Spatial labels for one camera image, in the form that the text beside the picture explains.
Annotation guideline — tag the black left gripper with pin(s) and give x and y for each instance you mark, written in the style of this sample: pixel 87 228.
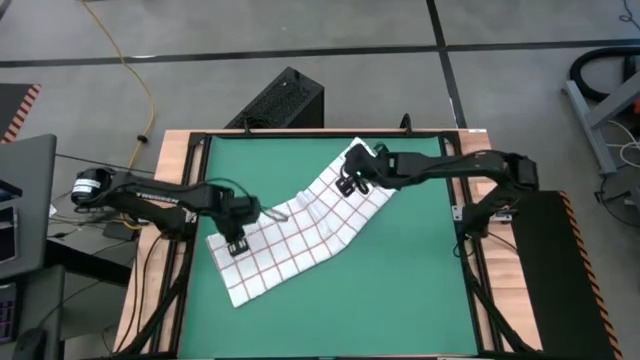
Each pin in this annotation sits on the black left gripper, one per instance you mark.
pixel 237 215

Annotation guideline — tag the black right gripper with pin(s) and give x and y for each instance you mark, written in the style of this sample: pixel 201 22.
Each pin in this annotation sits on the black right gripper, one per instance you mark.
pixel 372 165

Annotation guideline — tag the white red-checked towel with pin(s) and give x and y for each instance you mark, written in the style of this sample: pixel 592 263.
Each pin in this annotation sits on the white red-checked towel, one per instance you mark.
pixel 300 230

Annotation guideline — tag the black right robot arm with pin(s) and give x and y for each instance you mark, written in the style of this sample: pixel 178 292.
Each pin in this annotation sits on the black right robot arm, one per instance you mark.
pixel 475 165

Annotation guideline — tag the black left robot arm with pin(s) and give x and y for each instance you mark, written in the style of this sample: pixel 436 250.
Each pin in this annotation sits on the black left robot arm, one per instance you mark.
pixel 150 197

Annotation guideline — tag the black perforated computer tower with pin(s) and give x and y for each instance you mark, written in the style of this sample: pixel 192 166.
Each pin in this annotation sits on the black perforated computer tower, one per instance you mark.
pixel 277 100

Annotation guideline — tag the black power brick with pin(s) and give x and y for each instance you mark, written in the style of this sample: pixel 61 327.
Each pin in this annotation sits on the black power brick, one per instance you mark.
pixel 119 231

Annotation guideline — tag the grey desk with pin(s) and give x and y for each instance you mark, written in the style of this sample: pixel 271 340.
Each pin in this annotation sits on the grey desk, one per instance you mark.
pixel 27 200

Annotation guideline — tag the black hazard-striped mat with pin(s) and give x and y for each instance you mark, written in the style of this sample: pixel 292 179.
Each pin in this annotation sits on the black hazard-striped mat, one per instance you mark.
pixel 560 275
pixel 15 110

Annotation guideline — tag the black computer mouse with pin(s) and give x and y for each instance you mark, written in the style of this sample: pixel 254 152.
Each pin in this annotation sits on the black computer mouse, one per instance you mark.
pixel 30 345

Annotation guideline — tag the black keyboard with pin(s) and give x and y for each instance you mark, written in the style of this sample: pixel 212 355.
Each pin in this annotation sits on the black keyboard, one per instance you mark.
pixel 7 312

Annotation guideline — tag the grey metal table leg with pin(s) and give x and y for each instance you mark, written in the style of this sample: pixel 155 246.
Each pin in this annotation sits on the grey metal table leg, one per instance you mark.
pixel 600 115

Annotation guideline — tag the black aluminium table frame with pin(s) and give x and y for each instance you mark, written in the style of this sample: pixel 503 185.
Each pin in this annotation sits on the black aluminium table frame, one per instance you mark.
pixel 310 134

